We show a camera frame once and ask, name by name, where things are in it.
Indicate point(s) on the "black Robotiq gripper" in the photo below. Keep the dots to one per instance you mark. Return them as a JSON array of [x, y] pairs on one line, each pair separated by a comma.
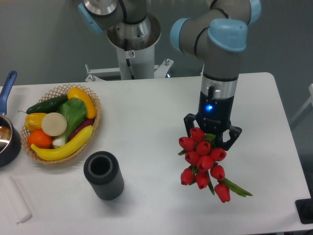
[[213, 117]]

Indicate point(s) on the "red tulip bouquet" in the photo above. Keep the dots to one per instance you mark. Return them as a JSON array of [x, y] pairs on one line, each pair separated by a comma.
[[203, 157]]

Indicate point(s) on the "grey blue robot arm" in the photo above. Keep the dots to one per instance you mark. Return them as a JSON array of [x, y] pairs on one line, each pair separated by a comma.
[[218, 38]]

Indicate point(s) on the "dark grey ribbed vase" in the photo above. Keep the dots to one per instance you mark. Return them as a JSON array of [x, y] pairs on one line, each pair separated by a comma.
[[102, 171]]

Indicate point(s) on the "purple eggplant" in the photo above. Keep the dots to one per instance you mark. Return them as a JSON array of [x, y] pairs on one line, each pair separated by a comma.
[[84, 124]]

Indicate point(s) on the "black device at edge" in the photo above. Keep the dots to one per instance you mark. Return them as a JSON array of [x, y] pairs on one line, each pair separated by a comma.
[[305, 210]]

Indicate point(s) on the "green bok choy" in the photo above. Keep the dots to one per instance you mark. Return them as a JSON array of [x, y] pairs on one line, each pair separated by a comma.
[[74, 111]]

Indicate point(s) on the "yellow squash at top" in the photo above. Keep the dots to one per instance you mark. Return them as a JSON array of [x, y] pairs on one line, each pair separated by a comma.
[[83, 96]]

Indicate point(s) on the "beige round disc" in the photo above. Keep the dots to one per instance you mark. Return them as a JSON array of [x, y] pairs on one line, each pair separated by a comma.
[[54, 124]]

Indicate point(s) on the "green cucumber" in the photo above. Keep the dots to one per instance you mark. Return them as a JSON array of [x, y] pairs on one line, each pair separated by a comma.
[[47, 106]]

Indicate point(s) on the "orange fruit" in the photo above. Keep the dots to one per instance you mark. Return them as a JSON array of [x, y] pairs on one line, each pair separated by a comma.
[[40, 139]]

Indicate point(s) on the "yellow bell pepper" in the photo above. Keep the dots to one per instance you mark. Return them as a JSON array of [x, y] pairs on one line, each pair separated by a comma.
[[33, 121]]

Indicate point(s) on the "white foam roll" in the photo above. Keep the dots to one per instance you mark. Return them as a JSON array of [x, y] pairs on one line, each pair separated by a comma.
[[16, 203]]

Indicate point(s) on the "white frame at right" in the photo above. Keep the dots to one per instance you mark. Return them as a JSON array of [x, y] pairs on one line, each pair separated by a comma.
[[304, 110]]

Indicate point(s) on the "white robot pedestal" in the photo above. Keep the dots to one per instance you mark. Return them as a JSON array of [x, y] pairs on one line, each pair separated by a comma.
[[135, 49]]

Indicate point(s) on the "blue handled saucepan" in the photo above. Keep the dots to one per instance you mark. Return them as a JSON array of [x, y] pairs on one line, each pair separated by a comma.
[[10, 141]]

